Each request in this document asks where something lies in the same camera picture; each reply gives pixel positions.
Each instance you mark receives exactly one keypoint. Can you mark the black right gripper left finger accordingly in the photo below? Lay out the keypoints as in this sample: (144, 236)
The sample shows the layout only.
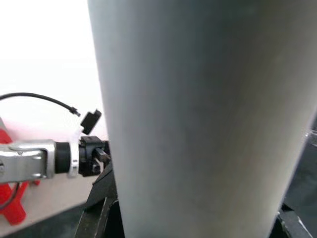
(99, 218)

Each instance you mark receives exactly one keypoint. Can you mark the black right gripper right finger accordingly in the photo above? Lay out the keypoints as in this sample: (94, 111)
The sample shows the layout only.
(291, 223)

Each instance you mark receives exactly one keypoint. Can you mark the white plastic table leg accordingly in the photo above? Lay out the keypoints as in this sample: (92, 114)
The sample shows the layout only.
(198, 111)

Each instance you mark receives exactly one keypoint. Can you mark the black tablecloth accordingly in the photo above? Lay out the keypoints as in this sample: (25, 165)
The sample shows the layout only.
(304, 173)

